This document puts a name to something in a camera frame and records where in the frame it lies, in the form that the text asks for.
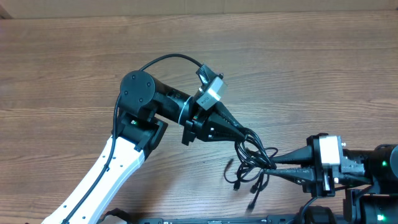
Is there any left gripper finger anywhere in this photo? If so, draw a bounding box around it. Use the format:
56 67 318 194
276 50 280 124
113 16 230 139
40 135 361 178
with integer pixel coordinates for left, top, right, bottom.
207 113 245 141
214 101 243 128

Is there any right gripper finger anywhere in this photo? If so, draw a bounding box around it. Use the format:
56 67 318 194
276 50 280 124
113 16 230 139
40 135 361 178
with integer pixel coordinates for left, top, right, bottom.
264 168 316 185
272 146 313 164

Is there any black cable bundle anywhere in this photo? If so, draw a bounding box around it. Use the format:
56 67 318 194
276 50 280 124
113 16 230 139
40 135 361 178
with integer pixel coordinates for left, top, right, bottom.
223 126 279 214

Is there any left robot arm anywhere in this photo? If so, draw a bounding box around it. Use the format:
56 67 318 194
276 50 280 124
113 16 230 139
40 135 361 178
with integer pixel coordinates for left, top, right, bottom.
44 66 245 223

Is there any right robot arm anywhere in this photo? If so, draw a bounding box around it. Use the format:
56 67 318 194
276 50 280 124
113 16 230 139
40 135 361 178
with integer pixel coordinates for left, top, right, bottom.
266 133 397 223

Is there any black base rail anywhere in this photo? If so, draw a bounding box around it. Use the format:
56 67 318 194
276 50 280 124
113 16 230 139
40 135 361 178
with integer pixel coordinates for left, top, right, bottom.
99 205 346 224

